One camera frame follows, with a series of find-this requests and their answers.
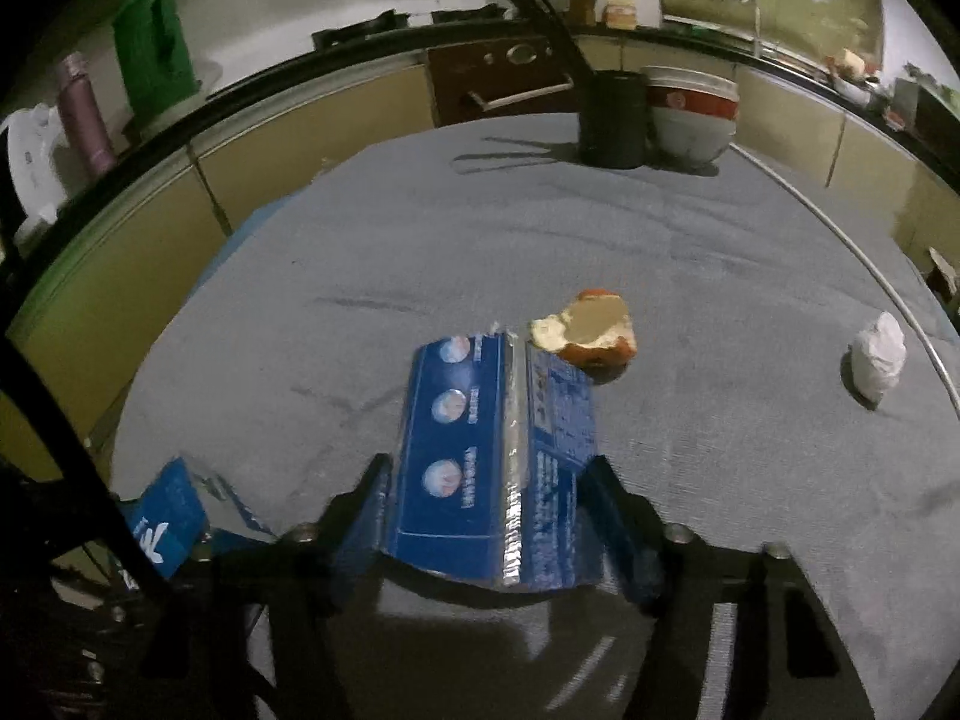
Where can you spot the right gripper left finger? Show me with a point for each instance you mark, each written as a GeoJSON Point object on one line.
{"type": "Point", "coordinates": [359, 523]}

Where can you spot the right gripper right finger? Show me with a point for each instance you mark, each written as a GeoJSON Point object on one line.
{"type": "Point", "coordinates": [630, 530]}

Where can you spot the blue carton with circles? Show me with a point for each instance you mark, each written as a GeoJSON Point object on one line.
{"type": "Point", "coordinates": [495, 434]}

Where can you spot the blue carton white characters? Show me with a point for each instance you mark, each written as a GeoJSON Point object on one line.
{"type": "Point", "coordinates": [188, 505]}

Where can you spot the white crumpled paper ball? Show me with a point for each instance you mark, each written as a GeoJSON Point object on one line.
{"type": "Point", "coordinates": [877, 357]}

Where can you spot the black chopstick holder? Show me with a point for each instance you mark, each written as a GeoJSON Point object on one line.
{"type": "Point", "coordinates": [612, 109]}

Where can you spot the red white bowl stack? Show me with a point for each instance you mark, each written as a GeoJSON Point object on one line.
{"type": "Point", "coordinates": [693, 114]}

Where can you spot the green thermos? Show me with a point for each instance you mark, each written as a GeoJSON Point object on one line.
{"type": "Point", "coordinates": [156, 67]}

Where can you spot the purple thermos bottle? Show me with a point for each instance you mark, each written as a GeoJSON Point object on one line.
{"type": "Point", "coordinates": [83, 123]}

